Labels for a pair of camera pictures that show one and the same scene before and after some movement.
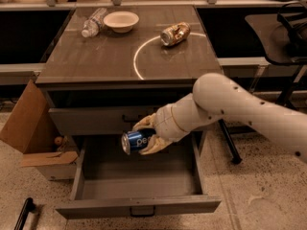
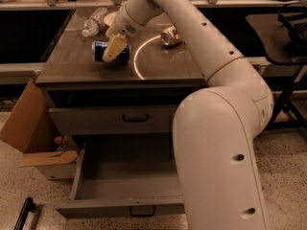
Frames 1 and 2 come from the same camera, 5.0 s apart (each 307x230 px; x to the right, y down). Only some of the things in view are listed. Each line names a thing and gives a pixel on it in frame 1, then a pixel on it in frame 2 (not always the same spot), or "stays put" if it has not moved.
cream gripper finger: (154, 144) to (114, 48)
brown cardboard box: (34, 129) stays put
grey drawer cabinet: (109, 66) stays put
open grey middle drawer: (112, 184) stays put
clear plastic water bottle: (91, 26) stays put
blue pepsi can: (135, 140) to (99, 47)
